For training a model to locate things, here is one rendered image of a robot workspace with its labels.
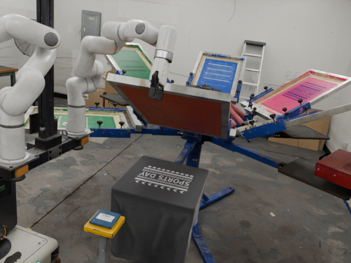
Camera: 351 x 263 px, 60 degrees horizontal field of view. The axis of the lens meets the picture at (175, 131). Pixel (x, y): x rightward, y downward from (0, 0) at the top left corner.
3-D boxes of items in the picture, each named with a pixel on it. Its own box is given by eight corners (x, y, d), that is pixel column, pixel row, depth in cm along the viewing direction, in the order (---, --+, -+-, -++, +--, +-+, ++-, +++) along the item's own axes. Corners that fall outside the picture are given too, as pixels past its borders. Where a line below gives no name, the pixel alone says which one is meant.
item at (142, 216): (183, 279, 159) (195, 210, 146) (105, 256, 168) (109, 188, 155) (184, 275, 162) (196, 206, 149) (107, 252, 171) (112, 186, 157)
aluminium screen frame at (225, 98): (230, 102, 130) (231, 93, 131) (105, 80, 141) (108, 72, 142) (226, 139, 206) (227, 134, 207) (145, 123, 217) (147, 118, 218)
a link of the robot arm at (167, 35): (142, 23, 125) (156, 32, 133) (137, 49, 125) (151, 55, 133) (171, 22, 117) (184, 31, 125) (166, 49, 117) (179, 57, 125)
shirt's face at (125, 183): (194, 209, 147) (194, 208, 147) (111, 189, 155) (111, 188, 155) (208, 170, 191) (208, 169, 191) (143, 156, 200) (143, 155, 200)
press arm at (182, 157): (161, 203, 164) (163, 194, 162) (151, 201, 165) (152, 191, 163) (199, 136, 279) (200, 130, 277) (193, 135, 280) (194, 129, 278)
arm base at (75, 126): (55, 131, 169) (55, 104, 165) (69, 126, 181) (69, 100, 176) (78, 137, 165) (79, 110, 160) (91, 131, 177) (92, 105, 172)
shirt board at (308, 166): (361, 191, 209) (365, 181, 207) (344, 210, 181) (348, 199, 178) (210, 132, 294) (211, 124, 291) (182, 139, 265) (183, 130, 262)
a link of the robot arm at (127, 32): (128, 44, 140) (163, 49, 128) (107, 34, 129) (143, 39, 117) (132, 26, 139) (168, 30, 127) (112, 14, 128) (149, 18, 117)
